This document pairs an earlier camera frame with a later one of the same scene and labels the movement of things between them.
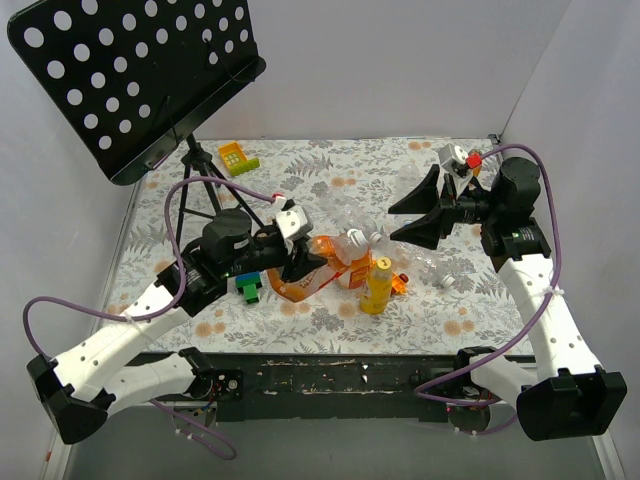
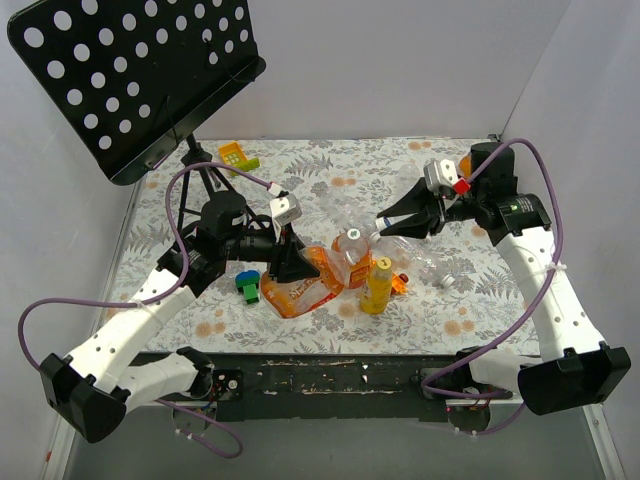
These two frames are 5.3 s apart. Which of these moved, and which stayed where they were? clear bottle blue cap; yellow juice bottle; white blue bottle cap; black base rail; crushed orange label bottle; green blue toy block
Moved: white blue bottle cap; crushed orange label bottle
Stayed: black base rail; green blue toy block; clear bottle blue cap; yellow juice bottle
